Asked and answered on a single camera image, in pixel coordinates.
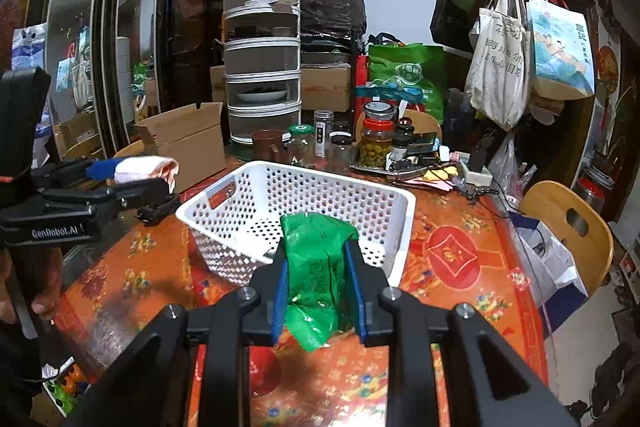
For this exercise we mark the beige canvas tote bag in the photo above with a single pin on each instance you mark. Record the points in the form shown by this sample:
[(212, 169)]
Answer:
[(498, 81)]

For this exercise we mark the green shopping bag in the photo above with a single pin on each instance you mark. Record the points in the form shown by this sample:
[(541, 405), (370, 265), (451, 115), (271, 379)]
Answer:
[(414, 69)]

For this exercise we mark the blue illustrated paper bag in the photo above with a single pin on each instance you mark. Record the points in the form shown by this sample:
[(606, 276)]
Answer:
[(562, 54)]

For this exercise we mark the white blue paper bag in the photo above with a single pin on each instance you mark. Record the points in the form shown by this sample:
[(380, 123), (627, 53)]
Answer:
[(555, 283)]

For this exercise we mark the tiered grey food cover rack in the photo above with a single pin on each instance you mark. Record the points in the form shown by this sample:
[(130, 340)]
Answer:
[(262, 67)]

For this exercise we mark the red lid glass jar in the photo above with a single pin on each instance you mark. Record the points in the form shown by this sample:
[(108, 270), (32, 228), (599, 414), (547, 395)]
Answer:
[(376, 134)]

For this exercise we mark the person left hand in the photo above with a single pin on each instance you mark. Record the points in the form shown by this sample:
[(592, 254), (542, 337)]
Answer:
[(47, 279)]

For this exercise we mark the green foil snack bag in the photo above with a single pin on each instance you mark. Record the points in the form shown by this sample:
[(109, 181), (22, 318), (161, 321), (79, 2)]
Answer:
[(317, 300)]

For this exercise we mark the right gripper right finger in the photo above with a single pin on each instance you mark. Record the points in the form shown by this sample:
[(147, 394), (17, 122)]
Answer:
[(374, 325)]

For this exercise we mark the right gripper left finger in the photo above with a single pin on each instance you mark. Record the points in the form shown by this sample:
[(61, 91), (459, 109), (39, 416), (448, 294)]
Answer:
[(264, 302)]

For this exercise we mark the right wooden chair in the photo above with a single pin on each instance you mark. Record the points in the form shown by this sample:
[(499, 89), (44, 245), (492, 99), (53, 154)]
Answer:
[(577, 226)]

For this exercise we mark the brown ceramic mug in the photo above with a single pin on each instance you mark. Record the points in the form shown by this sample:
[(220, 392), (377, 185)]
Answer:
[(268, 146)]

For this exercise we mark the black plastic covered bundle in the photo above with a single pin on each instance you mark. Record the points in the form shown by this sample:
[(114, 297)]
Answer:
[(338, 18)]

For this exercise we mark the brown cardboard box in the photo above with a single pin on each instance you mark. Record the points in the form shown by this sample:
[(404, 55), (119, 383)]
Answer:
[(192, 136)]

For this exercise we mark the left wooden chair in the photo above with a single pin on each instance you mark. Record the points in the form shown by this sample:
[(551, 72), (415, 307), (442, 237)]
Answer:
[(91, 148)]

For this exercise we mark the wooden chair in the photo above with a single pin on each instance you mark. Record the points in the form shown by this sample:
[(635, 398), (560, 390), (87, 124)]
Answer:
[(91, 148), (577, 226)]

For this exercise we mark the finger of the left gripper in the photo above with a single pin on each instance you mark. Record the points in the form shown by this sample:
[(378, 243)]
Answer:
[(69, 172), (108, 202)]

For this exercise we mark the pink towel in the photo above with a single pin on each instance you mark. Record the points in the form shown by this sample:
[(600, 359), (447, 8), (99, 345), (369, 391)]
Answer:
[(138, 168)]

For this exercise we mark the red floral tablecloth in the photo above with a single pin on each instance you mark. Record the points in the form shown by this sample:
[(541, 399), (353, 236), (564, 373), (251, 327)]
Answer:
[(459, 252)]

